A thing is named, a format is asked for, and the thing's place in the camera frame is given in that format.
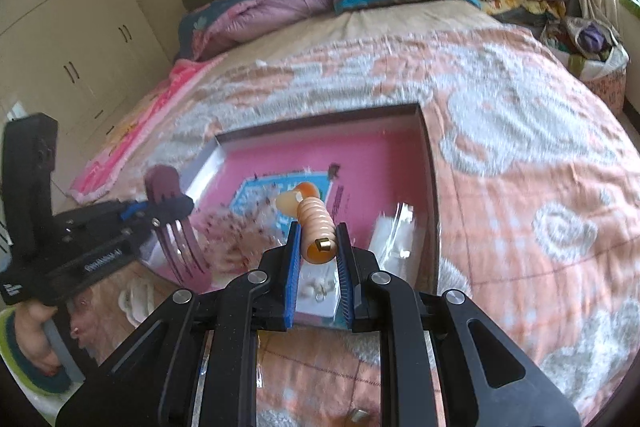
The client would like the cream wardrobe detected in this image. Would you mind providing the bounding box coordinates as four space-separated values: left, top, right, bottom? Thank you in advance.
0 0 171 148

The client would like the person's left forearm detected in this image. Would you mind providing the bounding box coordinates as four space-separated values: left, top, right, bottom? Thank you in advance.
0 307 71 397

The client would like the clear bag of earrings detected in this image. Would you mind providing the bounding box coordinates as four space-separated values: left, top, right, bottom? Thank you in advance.
297 264 343 323

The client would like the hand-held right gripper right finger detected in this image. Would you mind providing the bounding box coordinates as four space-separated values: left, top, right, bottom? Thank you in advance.
335 222 583 427

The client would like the white packet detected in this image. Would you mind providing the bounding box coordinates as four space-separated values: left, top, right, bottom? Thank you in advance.
370 202 418 270

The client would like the cardboard box with pink inside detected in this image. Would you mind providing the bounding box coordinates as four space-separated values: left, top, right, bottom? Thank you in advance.
192 103 443 333

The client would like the floral laundry basket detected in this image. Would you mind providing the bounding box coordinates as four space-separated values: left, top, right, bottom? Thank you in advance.
542 14 628 112

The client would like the pink and navy quilt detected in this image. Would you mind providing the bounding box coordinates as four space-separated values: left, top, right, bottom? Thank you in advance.
177 0 356 60

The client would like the person's left hand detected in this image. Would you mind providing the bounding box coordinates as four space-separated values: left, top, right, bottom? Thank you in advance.
12 294 76 375

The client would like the dark brown hair clip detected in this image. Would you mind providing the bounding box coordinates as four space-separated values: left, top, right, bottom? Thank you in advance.
144 165 213 288

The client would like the orange checked cloud blanket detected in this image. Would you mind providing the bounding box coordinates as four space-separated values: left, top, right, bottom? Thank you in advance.
85 24 640 427

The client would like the orange spiral hair clip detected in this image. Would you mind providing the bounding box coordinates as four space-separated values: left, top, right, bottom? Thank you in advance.
276 182 335 265

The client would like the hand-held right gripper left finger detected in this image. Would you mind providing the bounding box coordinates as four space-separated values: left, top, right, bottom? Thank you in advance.
55 222 306 427

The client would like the pink cartoon blanket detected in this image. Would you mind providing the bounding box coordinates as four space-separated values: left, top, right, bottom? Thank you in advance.
67 57 221 202

